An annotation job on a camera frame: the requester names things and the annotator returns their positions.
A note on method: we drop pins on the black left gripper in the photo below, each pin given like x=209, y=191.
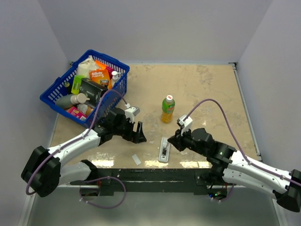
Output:
x=132, y=136

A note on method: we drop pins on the lime green box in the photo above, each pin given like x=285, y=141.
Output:
x=76, y=84

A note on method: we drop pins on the grey bottle beige cap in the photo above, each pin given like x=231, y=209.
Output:
x=71, y=100

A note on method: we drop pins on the amber bottle white label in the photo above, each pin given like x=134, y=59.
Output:
x=85, y=109

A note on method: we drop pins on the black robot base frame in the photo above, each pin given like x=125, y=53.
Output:
x=196, y=181

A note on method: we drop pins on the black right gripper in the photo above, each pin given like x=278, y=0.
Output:
x=177, y=140

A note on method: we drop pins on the pink product box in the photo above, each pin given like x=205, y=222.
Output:
x=76, y=113

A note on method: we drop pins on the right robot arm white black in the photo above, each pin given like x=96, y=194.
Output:
x=232, y=167

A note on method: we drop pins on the blue plastic basket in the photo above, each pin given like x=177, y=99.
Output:
x=58, y=90

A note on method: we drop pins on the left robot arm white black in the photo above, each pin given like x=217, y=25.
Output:
x=47, y=168

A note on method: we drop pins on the white battery compartment cover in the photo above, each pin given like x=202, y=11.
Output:
x=136, y=159

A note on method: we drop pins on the aluminium table edge rail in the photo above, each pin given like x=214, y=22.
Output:
x=234, y=68

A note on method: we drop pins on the white remote control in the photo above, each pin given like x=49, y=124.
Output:
x=163, y=152

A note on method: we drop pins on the orange juice bottle green label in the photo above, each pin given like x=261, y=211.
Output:
x=168, y=105

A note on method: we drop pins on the beige cloth bag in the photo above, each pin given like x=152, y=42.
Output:
x=86, y=66

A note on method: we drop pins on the orange razor blade package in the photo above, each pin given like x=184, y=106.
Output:
x=102, y=77

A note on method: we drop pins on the black product box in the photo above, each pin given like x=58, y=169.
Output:
x=92, y=90

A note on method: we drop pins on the white pump bottle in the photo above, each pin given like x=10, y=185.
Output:
x=115, y=76

